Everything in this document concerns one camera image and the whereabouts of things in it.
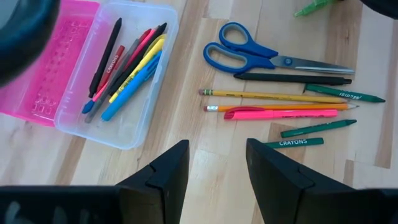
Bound green mechanical pencil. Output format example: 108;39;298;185
293;0;338;18

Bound gray marker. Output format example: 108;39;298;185
84;37;141;124

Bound pink highlighter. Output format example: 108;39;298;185
223;106;340;121

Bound pink pen with blue cap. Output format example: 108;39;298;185
81;27;158;115

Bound blue-handled scissors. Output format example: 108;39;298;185
203;21;356;75

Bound red pencil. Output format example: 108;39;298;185
95;44;126;94

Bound yellow pencil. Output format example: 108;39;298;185
198;88;348;105

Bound black pen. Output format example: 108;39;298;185
233;72;353;86
88;17;123;99
108;21;169;96

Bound dark green marker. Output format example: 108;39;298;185
263;137;325;149

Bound orange pencil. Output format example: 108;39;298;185
203;102;360;113

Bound yellow highlighter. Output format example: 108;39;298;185
108;33;168;105

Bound dark green crayon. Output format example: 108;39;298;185
280;119;358;139
303;83;387;104

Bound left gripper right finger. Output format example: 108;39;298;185
246;138;398;224

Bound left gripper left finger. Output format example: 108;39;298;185
0;139;191;224

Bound pink-lidded clear supply box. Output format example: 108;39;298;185
0;0;180;151

